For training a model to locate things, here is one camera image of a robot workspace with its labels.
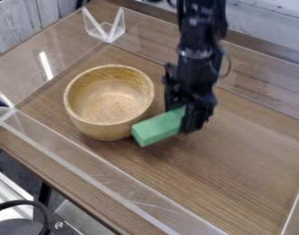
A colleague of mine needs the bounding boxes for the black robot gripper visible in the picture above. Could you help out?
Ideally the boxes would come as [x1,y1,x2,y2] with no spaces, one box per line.
[163,50,223,134]

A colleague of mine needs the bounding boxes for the green rectangular block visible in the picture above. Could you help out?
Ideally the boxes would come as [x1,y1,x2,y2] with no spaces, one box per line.
[131,106,185,147]

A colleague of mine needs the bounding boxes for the brown wooden bowl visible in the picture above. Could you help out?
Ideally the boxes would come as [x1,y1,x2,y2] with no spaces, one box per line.
[63,64,155,141]

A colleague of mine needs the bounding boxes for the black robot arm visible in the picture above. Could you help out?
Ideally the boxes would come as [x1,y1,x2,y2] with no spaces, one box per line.
[163,0,228,134]

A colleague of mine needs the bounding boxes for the clear acrylic tray walls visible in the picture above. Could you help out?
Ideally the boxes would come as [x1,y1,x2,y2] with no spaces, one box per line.
[0,2,299,235]

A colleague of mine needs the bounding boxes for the black table leg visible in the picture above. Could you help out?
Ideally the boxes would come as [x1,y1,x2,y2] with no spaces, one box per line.
[37,183,52,206]

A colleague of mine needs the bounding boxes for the grey metal base plate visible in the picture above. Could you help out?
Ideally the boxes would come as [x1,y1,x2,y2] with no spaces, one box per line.
[49,199,115,235]

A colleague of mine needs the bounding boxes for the black cable loop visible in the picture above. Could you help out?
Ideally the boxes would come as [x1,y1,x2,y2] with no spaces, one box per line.
[0,199,51,235]

